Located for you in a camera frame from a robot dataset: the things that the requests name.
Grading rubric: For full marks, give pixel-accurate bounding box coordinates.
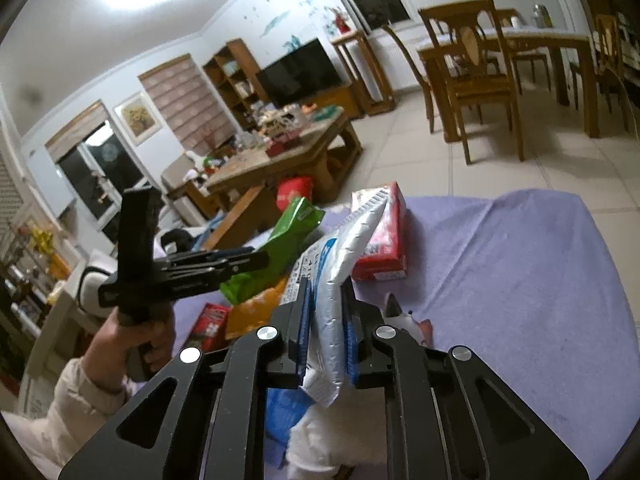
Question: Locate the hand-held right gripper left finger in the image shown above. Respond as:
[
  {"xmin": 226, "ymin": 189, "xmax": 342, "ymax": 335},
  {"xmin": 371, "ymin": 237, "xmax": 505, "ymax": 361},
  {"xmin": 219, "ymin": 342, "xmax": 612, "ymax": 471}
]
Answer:
[{"xmin": 57, "ymin": 280, "xmax": 313, "ymax": 480}]

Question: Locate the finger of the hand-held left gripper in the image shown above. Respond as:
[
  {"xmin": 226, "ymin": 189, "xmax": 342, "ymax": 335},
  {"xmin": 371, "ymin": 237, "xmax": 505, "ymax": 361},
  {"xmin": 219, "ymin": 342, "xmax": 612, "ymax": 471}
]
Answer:
[
  {"xmin": 197, "ymin": 246, "xmax": 256, "ymax": 257},
  {"xmin": 159, "ymin": 251, "xmax": 271, "ymax": 273}
]

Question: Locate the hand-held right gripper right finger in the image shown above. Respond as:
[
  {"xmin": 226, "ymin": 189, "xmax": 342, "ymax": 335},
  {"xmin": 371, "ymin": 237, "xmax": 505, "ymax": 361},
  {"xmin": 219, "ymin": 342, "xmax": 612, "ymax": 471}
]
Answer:
[{"xmin": 341, "ymin": 280, "xmax": 590, "ymax": 480}]

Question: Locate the silver white foil packet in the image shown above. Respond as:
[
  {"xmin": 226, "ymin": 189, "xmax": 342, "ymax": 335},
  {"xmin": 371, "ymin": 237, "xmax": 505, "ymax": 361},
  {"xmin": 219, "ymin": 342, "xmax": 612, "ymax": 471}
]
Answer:
[{"xmin": 280, "ymin": 203, "xmax": 388, "ymax": 408}]

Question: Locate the person's left forearm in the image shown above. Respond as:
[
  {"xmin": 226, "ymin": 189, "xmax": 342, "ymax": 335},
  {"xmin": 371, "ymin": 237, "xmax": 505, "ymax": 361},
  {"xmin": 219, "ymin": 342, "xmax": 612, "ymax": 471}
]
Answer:
[{"xmin": 0, "ymin": 357, "xmax": 138, "ymax": 480}]

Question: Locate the person's left hand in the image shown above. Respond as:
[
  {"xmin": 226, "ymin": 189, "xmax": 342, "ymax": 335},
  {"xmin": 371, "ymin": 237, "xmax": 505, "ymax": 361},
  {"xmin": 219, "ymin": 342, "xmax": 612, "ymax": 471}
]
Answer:
[{"xmin": 82, "ymin": 307, "xmax": 177, "ymax": 395}]

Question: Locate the green snack packet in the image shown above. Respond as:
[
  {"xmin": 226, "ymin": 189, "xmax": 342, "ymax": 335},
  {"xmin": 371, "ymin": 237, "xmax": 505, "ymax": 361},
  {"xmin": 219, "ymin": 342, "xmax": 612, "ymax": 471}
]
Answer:
[{"xmin": 220, "ymin": 196, "xmax": 326, "ymax": 306}]

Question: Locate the orange snack packet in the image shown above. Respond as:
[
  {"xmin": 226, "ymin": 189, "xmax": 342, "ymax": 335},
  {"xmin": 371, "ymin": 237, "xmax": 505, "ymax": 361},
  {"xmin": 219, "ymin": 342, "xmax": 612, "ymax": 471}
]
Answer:
[{"xmin": 225, "ymin": 285, "xmax": 289, "ymax": 347}]

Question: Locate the small white pointed object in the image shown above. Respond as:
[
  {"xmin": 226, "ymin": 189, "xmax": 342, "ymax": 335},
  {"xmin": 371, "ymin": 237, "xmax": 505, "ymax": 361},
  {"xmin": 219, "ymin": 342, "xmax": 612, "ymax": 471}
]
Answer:
[{"xmin": 381, "ymin": 294, "xmax": 434, "ymax": 347}]

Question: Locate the small red packet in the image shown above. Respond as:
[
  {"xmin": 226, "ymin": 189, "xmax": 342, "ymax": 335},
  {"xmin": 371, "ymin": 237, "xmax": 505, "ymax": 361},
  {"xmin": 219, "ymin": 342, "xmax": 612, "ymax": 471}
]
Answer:
[{"xmin": 192, "ymin": 302, "xmax": 232, "ymax": 352}]

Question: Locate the glass balcony door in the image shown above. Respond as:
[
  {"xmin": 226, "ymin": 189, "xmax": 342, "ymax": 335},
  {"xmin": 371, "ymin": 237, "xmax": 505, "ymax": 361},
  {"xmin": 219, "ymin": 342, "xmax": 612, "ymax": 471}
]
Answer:
[{"xmin": 45, "ymin": 105, "xmax": 152, "ymax": 242}]

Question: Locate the grey storage box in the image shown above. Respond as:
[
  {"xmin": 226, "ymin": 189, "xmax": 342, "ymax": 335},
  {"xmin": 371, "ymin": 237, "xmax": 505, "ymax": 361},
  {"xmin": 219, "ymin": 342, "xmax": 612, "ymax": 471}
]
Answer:
[{"xmin": 161, "ymin": 152, "xmax": 211, "ymax": 202}]

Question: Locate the red white cardboard box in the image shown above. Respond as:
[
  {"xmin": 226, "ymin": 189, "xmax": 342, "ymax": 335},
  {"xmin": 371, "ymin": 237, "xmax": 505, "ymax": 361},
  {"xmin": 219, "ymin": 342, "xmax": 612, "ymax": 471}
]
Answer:
[{"xmin": 350, "ymin": 181, "xmax": 409, "ymax": 282}]

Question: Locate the red bag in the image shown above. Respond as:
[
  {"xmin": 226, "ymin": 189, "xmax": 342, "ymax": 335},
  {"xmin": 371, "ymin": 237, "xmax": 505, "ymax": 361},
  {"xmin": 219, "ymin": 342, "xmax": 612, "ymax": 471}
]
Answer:
[{"xmin": 276, "ymin": 176, "xmax": 316, "ymax": 212}]

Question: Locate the blue packet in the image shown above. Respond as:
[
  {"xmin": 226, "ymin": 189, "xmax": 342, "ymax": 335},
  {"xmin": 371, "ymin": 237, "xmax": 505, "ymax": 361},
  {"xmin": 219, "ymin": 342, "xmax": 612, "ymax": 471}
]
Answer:
[{"xmin": 265, "ymin": 387, "xmax": 314, "ymax": 456}]

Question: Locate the white plush toy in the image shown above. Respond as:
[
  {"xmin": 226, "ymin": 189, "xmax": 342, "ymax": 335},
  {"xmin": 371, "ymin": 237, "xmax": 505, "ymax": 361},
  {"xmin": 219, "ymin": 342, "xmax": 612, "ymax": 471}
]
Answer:
[{"xmin": 286, "ymin": 395, "xmax": 392, "ymax": 480}]

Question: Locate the wooden coffee table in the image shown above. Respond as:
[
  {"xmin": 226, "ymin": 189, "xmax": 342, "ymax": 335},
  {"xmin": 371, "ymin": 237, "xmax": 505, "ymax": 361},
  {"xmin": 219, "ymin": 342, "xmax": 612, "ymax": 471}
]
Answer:
[{"xmin": 205, "ymin": 107, "xmax": 364, "ymax": 241}]

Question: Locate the framed flower picture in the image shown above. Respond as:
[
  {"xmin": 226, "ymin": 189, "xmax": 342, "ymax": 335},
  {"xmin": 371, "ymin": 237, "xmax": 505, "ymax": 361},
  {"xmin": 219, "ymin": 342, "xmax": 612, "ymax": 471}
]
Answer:
[{"xmin": 114, "ymin": 91, "xmax": 164, "ymax": 147}]

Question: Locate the cluttered metal rack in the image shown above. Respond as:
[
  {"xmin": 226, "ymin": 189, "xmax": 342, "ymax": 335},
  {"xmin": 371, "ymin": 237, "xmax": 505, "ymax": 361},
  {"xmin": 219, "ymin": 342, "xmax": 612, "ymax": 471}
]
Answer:
[{"xmin": 0, "ymin": 220, "xmax": 72, "ymax": 386}]

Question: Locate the pile of tabletop clutter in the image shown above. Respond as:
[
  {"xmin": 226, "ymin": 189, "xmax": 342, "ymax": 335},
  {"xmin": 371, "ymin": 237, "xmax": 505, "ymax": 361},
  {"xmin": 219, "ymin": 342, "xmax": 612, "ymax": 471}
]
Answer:
[{"xmin": 212, "ymin": 102, "xmax": 346, "ymax": 176}]

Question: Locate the striped roller blind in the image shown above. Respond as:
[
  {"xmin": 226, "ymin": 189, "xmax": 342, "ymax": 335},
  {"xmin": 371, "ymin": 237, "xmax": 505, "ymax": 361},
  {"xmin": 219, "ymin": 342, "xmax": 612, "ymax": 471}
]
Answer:
[{"xmin": 138, "ymin": 54, "xmax": 237, "ymax": 159}]

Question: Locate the purple blanket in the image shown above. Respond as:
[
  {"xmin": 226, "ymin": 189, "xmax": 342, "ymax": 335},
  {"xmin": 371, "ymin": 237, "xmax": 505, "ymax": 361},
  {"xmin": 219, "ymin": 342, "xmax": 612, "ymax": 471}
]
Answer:
[{"xmin": 190, "ymin": 189, "xmax": 638, "ymax": 480}]

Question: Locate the wooden bookshelf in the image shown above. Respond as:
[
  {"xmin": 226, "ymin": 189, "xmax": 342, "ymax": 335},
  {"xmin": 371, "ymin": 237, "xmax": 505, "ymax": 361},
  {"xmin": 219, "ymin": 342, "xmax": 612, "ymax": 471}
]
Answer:
[{"xmin": 202, "ymin": 38, "xmax": 272, "ymax": 132}]

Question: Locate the wooden television stand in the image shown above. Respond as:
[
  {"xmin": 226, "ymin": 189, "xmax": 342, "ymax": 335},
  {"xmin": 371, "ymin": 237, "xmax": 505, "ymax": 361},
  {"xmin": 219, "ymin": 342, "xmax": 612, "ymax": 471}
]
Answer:
[{"xmin": 300, "ymin": 85, "xmax": 367, "ymax": 122}]

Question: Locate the black flat television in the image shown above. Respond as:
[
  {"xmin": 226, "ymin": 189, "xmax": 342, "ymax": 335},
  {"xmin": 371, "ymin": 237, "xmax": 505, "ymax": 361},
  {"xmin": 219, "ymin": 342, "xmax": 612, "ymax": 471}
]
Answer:
[{"xmin": 256, "ymin": 37, "xmax": 347, "ymax": 108}]

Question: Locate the tall wooden side table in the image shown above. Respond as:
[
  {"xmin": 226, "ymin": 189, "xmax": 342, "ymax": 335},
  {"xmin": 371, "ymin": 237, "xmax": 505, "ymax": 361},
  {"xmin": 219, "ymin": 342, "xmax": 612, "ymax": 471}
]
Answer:
[{"xmin": 331, "ymin": 30, "xmax": 397, "ymax": 116}]

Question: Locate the curved back wooden chair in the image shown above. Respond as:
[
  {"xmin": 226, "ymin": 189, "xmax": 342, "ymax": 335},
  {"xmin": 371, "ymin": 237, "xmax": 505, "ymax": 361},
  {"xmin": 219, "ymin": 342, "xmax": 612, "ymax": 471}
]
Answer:
[{"xmin": 382, "ymin": 22, "xmax": 437, "ymax": 134}]

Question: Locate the white radiator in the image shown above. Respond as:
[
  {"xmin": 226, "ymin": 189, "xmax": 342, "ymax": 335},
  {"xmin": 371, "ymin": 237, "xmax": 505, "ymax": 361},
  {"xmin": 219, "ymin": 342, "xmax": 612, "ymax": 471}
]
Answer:
[{"xmin": 384, "ymin": 35, "xmax": 427, "ymax": 92}]

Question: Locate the wooden dining chair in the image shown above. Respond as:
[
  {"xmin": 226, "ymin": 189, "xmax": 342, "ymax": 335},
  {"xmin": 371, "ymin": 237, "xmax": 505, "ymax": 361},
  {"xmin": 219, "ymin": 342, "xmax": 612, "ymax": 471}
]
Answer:
[
  {"xmin": 495, "ymin": 7, "xmax": 554, "ymax": 94},
  {"xmin": 417, "ymin": 0, "xmax": 527, "ymax": 166},
  {"xmin": 570, "ymin": 14, "xmax": 633, "ymax": 134}
]

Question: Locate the wooden dining table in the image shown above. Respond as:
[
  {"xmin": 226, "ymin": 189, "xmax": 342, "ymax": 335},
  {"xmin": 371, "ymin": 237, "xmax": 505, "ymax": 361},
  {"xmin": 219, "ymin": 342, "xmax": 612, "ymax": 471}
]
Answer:
[{"xmin": 417, "ymin": 25, "xmax": 602, "ymax": 139}]

